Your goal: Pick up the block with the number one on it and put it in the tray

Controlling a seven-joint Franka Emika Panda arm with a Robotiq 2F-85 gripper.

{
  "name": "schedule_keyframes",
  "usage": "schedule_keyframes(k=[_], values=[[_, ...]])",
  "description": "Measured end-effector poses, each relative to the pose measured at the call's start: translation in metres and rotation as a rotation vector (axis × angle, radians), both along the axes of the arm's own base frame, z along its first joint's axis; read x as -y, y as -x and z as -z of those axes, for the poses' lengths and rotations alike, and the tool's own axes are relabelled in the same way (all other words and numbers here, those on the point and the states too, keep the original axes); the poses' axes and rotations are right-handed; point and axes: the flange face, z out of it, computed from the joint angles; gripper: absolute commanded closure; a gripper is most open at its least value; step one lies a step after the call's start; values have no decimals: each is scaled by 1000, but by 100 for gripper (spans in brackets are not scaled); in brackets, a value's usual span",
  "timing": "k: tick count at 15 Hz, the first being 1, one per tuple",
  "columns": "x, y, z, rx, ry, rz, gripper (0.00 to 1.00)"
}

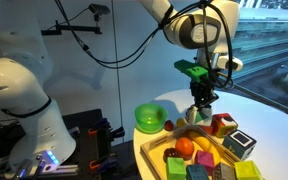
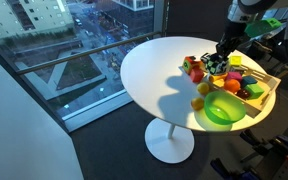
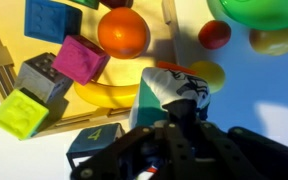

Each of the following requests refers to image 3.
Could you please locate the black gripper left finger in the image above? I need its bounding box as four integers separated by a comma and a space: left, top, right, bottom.
70, 99, 200, 180

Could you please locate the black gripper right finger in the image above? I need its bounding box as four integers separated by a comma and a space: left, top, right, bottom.
183, 99, 288, 180

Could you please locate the soft cube with green triangle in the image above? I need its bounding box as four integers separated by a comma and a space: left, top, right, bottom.
128, 66, 212, 130

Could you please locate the small orange block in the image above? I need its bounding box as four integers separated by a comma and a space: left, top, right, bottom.
155, 60, 198, 76

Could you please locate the pink block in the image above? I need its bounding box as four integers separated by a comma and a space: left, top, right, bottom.
51, 34, 111, 86

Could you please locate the grey block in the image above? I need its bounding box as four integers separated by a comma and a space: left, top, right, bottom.
13, 52, 74, 104

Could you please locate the lime yellow block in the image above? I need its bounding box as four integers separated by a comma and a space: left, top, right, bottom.
0, 88, 50, 141

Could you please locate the green block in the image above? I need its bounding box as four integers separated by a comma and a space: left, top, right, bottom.
68, 0, 101, 10

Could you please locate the blue block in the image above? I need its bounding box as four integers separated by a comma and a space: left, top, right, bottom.
23, 0, 83, 45

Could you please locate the wooden tray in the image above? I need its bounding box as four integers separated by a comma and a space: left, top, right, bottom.
0, 0, 180, 140

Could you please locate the dark teal soft cube four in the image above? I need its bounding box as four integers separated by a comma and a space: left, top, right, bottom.
66, 122, 127, 168

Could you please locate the yellow toy banana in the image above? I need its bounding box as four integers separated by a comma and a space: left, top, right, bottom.
73, 57, 158, 110

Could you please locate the yellow toy lemon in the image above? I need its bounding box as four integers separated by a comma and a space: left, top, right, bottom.
188, 60, 227, 94

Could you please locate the yellow orange toy peach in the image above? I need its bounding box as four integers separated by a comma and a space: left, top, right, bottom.
248, 23, 288, 57

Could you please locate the toy orange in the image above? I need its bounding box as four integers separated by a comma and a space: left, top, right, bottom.
97, 7, 150, 60

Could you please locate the small red toy fruit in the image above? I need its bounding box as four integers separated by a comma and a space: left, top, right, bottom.
197, 19, 232, 50

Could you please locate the green plastic bowl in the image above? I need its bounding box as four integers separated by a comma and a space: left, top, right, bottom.
206, 0, 288, 32

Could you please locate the dark red toy plum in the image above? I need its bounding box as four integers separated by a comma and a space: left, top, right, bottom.
98, 0, 134, 10

